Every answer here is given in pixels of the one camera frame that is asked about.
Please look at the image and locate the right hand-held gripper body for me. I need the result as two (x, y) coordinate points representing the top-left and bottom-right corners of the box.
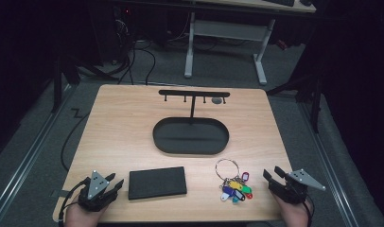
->
(269, 168), (327, 204)

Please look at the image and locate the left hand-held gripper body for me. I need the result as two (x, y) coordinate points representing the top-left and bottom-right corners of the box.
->
(78, 169), (118, 213)

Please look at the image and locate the key ring with coloured tags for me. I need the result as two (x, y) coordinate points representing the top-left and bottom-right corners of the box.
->
(215, 158), (254, 204)

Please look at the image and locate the black rectangular wallet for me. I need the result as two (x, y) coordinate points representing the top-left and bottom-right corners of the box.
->
(128, 166), (188, 201)

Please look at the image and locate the black key rack with tray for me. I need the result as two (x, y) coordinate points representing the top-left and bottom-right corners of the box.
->
(152, 89), (232, 156)

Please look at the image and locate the person's right hand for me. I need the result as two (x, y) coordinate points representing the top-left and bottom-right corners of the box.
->
(272, 192), (314, 227)

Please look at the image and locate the person's left hand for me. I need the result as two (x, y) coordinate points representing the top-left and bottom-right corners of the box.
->
(64, 195), (108, 227)

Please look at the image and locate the black metal stand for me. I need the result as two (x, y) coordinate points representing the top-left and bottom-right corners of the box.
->
(50, 51), (120, 114)
(266, 70), (324, 134)

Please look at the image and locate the red object under desk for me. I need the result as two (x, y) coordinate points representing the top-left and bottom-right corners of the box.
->
(275, 38), (289, 52)

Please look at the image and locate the dark computer tower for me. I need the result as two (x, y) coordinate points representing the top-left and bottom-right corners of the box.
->
(94, 4), (136, 65)

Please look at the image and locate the white desk with metal legs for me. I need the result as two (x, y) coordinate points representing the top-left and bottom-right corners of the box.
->
(183, 0), (318, 86)

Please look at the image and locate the black keyboard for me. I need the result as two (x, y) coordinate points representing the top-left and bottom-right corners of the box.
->
(263, 0), (296, 8)

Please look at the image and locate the right hand-held gripper cable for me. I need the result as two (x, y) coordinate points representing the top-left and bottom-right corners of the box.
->
(302, 195), (315, 227)

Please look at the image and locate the hand-held gripper cable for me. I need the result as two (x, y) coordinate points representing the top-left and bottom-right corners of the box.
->
(302, 195), (315, 227)
(57, 177), (91, 227)

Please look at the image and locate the left hand-held gripper cable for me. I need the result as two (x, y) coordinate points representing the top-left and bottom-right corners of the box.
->
(57, 177), (91, 227)

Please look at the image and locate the metal floor rail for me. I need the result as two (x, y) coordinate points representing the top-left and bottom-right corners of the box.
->
(297, 100), (362, 227)
(0, 84), (75, 219)

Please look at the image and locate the black floor cable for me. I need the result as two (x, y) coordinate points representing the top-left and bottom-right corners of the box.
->
(60, 111), (92, 173)

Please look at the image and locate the bundle of black cables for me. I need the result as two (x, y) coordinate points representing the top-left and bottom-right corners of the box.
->
(113, 18), (157, 87)

